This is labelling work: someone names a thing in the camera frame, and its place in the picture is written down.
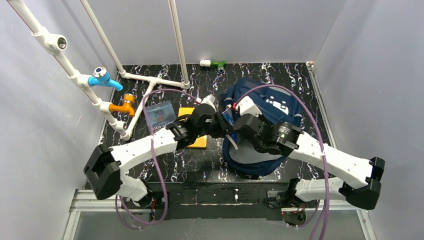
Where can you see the white pvc pipe frame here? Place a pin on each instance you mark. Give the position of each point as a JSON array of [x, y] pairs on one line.
[[42, 43]]

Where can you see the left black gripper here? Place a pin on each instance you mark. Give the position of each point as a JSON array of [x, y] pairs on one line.
[[215, 127]]

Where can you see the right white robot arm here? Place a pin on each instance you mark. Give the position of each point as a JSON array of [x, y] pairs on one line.
[[355, 180]]

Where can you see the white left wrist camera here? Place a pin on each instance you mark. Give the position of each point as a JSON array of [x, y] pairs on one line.
[[209, 100]]

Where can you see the green white pipe fitting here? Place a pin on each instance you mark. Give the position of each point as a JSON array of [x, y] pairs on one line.
[[220, 65]]

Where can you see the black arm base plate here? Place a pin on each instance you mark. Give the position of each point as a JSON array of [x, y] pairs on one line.
[[223, 200]]

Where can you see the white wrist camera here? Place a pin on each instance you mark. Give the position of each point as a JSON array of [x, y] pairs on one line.
[[247, 106], [209, 100]]

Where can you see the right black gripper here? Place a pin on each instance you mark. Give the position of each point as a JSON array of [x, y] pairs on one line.
[[236, 125]]

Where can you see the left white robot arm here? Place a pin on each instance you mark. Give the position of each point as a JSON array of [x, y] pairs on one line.
[[106, 167]]

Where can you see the yellow notebook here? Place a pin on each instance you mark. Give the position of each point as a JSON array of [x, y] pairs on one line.
[[200, 142]]

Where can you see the blue plastic tap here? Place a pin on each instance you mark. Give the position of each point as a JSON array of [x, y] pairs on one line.
[[102, 77]]

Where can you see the navy blue backpack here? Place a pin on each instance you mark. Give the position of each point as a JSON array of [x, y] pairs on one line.
[[279, 109]]

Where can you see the orange plastic tap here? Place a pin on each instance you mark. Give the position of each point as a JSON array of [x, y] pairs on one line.
[[126, 107]]

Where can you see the blue orange paperback book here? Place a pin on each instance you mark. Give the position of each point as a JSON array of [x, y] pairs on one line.
[[230, 116]]

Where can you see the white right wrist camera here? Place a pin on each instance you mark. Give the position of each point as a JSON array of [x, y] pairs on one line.
[[247, 106]]

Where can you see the aluminium rail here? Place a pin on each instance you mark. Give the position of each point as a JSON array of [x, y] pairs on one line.
[[85, 201]]

